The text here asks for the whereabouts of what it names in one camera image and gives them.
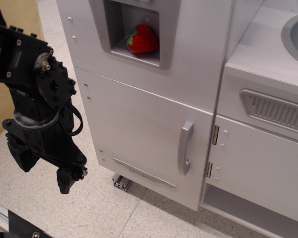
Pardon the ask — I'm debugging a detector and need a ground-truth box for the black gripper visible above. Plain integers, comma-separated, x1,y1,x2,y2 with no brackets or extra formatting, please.
2,119,87,194

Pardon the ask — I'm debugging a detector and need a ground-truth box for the white fridge door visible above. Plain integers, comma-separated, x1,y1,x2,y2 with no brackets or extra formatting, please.
74,67,213,210

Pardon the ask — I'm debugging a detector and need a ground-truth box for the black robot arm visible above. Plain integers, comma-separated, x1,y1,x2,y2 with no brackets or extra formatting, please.
0,10,87,194

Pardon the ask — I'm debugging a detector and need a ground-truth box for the white toy fridge cabinet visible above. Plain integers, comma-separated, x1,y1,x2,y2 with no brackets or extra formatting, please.
56,0,261,209

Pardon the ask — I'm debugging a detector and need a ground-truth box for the aluminium extrusion profile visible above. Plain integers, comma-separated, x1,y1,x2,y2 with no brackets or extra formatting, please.
112,173,133,192

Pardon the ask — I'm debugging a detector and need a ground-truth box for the silver emblem trim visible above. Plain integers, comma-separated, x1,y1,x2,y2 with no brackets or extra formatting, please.
111,157,178,188

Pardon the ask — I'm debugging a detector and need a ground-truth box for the plywood board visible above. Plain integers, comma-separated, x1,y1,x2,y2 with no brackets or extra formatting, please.
0,0,44,133

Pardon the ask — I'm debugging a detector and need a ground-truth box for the red toy strawberry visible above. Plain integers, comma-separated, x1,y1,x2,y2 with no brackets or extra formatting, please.
127,24,159,54

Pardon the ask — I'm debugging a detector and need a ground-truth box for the lower brass hinge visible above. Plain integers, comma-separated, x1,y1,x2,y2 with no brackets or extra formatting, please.
206,162,213,178

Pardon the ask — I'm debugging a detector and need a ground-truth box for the brass hinge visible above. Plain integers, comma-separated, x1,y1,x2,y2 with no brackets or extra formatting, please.
212,125,219,145
206,162,213,178

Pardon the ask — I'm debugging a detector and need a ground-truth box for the upper brass hinge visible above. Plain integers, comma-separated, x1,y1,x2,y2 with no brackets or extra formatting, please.
212,125,219,145

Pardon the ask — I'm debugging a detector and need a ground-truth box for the white toy kitchen counter unit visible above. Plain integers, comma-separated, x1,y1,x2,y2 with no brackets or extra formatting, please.
201,0,298,238

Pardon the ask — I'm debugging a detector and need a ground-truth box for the grey vent panel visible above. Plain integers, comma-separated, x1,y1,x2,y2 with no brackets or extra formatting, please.
239,89,298,132

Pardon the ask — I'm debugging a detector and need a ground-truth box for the grey toy sink basin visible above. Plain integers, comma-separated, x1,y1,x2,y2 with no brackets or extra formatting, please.
281,15,298,61

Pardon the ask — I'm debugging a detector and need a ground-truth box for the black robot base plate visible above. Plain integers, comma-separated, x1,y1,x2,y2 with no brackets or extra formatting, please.
8,210,52,238

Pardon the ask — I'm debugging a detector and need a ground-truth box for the silver door handle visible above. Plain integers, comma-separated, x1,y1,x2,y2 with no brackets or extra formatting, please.
177,120,194,176

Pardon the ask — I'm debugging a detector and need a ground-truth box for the grey ice dispenser frame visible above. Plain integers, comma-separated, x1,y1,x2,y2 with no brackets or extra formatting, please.
89,0,181,69

